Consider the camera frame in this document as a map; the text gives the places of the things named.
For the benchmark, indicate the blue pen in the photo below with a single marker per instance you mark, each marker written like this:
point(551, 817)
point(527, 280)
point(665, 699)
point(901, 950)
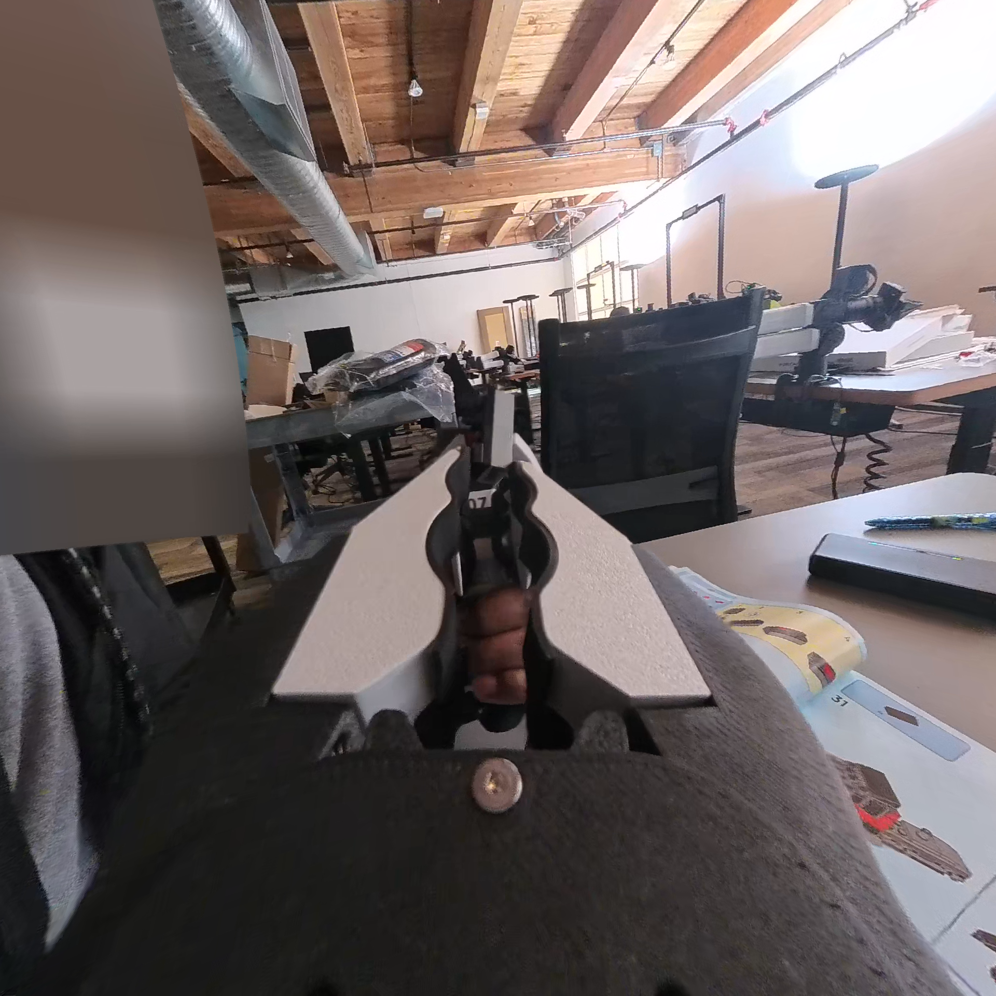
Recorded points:
point(933, 520)

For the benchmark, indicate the person's grey shirt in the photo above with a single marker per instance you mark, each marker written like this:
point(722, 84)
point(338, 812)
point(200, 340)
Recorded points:
point(39, 739)

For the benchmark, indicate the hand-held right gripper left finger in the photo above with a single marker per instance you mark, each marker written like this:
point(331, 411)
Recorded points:
point(365, 614)

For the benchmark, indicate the black mesh office chair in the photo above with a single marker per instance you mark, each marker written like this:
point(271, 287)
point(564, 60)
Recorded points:
point(645, 404)

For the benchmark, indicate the person's left hand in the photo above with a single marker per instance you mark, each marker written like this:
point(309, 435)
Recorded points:
point(498, 645)

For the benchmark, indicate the brown desk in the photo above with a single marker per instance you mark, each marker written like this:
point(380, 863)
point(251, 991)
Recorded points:
point(894, 645)

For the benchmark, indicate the silver air duct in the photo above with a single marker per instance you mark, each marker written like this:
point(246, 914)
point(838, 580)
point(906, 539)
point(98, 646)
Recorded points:
point(256, 132)

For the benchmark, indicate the stack of white boxes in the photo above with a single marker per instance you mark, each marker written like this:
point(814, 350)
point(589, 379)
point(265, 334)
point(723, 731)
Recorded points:
point(894, 343)

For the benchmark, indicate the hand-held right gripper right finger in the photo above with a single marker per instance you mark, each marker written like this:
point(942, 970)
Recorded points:
point(622, 614)

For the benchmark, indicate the black power bank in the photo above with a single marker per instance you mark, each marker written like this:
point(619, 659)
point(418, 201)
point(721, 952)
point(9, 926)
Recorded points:
point(902, 571)

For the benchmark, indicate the black floor lamp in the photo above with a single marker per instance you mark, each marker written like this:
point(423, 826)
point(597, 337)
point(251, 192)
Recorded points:
point(844, 201)

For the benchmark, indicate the person's black jacket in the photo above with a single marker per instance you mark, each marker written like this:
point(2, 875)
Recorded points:
point(101, 645)

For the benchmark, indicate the black metal frame stand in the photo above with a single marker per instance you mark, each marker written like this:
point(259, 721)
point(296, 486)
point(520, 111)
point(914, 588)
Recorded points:
point(696, 241)

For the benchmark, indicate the plastic wrapped dark bundle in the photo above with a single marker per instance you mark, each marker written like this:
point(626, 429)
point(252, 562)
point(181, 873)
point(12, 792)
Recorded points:
point(389, 365)

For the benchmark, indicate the black robot arm with camera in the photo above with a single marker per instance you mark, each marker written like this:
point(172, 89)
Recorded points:
point(856, 303)

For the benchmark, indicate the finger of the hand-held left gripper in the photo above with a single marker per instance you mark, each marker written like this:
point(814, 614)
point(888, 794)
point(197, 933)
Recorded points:
point(523, 450)
point(501, 424)

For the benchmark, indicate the silver ceiling pipe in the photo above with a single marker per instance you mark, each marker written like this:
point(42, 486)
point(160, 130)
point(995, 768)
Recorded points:
point(544, 147)

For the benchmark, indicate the black computer monitor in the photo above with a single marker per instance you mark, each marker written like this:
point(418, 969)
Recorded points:
point(328, 350)

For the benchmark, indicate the cardboard box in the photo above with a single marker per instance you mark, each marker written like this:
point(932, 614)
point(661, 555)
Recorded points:
point(270, 370)

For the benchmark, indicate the toy instruction booklet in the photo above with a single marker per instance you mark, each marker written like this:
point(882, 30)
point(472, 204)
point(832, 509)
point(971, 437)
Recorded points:
point(894, 762)

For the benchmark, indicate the wooden table with black legs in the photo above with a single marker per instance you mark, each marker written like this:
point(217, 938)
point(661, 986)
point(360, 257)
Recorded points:
point(917, 385)

